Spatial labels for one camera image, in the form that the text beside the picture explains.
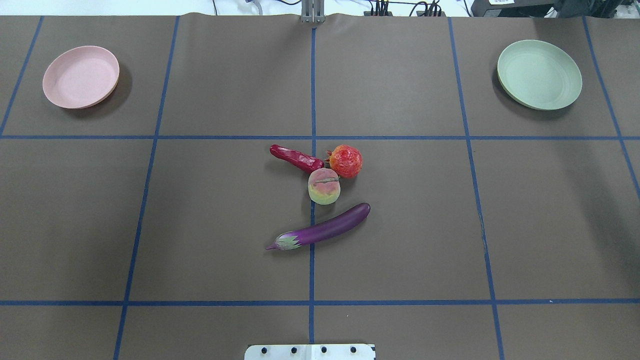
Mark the peach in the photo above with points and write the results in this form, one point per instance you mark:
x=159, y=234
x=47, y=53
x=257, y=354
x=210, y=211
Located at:
x=323, y=186

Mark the red chili pepper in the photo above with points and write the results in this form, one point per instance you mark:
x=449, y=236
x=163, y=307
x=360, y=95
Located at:
x=300, y=160

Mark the red pomegranate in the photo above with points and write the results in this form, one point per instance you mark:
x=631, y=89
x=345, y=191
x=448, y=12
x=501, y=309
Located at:
x=345, y=160

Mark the purple eggplant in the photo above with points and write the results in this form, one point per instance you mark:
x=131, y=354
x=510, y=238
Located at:
x=320, y=232

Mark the brown table mat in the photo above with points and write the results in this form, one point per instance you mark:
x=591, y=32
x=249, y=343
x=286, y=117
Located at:
x=136, y=228

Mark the black power strip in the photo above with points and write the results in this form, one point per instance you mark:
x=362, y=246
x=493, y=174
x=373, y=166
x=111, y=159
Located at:
x=433, y=13

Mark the green plate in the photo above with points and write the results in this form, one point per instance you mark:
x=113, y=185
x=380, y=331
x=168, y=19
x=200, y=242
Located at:
x=539, y=75

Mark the pink plate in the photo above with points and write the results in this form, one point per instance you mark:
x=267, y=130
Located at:
x=81, y=77

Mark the aluminium post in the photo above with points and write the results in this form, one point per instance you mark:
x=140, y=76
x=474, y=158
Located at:
x=313, y=11

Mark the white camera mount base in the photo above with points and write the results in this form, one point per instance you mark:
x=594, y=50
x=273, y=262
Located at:
x=334, y=351

